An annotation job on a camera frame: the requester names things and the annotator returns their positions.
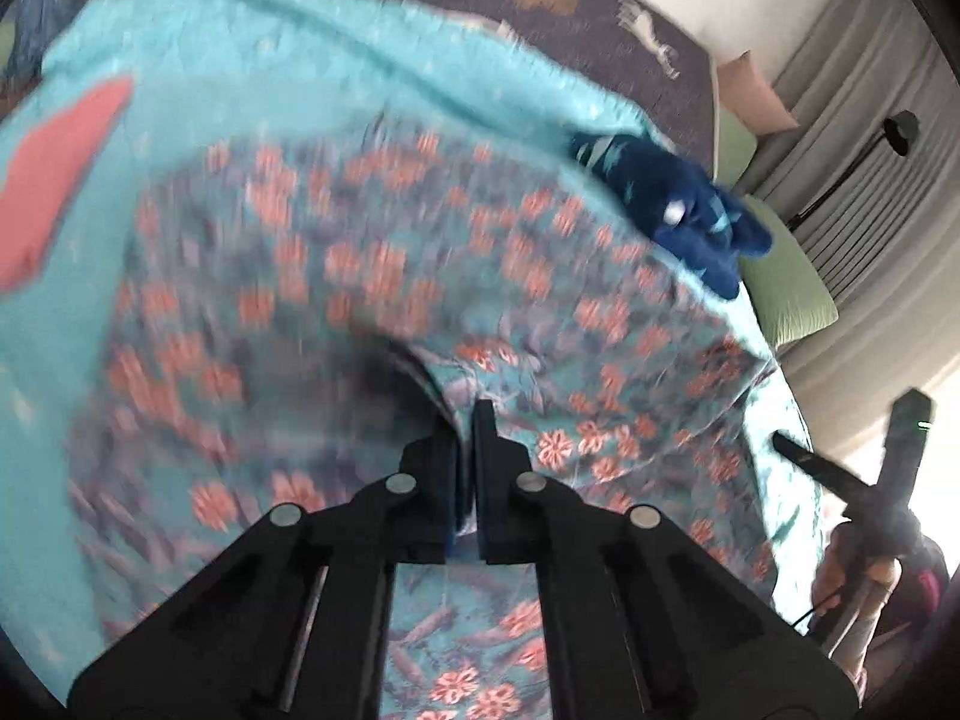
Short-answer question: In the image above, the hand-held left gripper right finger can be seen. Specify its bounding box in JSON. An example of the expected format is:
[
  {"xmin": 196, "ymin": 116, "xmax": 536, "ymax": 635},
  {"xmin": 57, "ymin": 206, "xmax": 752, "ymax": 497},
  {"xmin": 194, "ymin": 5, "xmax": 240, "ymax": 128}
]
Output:
[{"xmin": 474, "ymin": 399, "xmax": 860, "ymax": 720}]

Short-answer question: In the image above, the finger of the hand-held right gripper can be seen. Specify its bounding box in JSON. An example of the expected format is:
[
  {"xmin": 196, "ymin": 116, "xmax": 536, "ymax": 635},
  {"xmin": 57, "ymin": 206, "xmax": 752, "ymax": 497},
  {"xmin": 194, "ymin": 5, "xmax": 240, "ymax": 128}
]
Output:
[{"xmin": 772, "ymin": 431, "xmax": 878, "ymax": 503}]

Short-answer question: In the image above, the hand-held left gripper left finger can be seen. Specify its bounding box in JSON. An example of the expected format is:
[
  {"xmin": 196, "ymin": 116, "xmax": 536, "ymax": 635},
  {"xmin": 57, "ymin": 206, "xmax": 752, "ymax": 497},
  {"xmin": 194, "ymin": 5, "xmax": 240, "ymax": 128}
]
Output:
[{"xmin": 67, "ymin": 435, "xmax": 460, "ymax": 720}]

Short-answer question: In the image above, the floral teal small garment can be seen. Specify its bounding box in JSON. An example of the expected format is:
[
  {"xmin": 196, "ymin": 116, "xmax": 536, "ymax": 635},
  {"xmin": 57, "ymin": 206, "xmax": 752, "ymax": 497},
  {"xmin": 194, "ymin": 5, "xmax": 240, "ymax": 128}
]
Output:
[{"xmin": 67, "ymin": 112, "xmax": 781, "ymax": 720}]

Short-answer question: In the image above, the person's right forearm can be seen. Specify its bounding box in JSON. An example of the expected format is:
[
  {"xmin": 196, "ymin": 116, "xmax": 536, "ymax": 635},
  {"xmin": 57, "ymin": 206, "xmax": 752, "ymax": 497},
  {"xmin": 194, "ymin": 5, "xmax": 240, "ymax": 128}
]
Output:
[{"xmin": 814, "ymin": 525, "xmax": 946, "ymax": 695}]

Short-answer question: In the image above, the large green pillow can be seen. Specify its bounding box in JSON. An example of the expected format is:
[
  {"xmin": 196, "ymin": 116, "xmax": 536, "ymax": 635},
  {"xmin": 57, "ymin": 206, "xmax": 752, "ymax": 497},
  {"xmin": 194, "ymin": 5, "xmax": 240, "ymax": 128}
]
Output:
[{"xmin": 739, "ymin": 195, "xmax": 839, "ymax": 350}]

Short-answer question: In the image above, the grey curtain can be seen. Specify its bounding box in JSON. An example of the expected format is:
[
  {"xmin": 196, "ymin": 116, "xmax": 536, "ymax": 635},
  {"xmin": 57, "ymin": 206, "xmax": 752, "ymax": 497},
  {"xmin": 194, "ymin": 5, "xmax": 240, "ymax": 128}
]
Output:
[{"xmin": 739, "ymin": 0, "xmax": 960, "ymax": 466}]

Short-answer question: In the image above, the navy star plush cloth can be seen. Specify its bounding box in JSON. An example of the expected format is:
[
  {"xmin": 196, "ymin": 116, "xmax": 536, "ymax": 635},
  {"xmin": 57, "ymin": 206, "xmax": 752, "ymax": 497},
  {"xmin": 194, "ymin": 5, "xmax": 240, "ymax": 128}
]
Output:
[{"xmin": 568, "ymin": 131, "xmax": 775, "ymax": 299}]

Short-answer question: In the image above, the black floor lamp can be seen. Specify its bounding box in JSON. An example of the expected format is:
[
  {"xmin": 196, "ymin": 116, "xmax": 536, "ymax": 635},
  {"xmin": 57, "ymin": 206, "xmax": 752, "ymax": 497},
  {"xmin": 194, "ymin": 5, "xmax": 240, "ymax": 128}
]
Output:
[{"xmin": 784, "ymin": 111, "xmax": 922, "ymax": 230}]

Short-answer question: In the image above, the small green pillow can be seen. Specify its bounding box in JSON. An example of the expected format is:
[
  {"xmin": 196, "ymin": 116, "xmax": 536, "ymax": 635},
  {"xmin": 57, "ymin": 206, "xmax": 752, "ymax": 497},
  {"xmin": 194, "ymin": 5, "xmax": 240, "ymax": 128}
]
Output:
[{"xmin": 712, "ymin": 109, "xmax": 760, "ymax": 192}]

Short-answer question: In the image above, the pink pillow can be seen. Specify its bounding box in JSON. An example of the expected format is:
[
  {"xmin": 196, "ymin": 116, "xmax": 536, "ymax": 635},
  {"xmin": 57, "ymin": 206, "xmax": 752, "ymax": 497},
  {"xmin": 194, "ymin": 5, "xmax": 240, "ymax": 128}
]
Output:
[{"xmin": 716, "ymin": 51, "xmax": 800, "ymax": 137}]

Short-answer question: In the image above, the turquoise star quilt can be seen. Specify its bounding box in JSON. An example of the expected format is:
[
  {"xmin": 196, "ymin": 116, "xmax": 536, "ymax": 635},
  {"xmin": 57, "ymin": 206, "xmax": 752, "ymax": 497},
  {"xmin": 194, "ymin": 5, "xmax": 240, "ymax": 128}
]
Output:
[{"xmin": 0, "ymin": 0, "xmax": 830, "ymax": 720}]

